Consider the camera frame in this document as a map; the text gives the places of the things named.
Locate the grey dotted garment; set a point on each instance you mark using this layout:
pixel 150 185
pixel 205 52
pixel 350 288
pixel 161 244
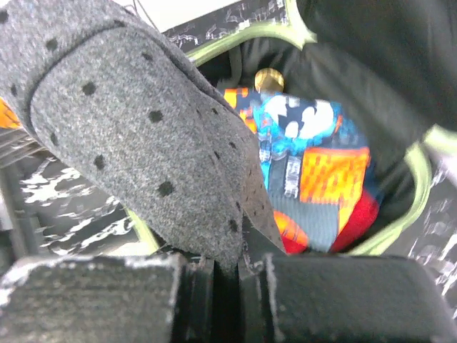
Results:
pixel 111 97

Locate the red garment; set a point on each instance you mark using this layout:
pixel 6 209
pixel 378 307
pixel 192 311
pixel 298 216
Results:
pixel 323 227

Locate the gold round bottle cap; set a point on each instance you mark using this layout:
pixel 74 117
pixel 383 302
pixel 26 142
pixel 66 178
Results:
pixel 269 79

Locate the orange plastic basket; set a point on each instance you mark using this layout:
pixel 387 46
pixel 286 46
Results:
pixel 8 119

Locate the colourful patterned shorts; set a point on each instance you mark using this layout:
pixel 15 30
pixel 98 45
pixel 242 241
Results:
pixel 309 150

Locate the green hard-shell suitcase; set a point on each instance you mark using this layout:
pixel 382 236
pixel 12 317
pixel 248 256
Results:
pixel 391 64

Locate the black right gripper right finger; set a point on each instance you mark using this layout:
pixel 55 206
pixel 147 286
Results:
pixel 312 298

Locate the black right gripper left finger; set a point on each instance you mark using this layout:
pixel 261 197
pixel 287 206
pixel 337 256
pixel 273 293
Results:
pixel 160 298

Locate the black marble pattern mat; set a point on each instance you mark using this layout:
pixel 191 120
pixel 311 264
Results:
pixel 49 208

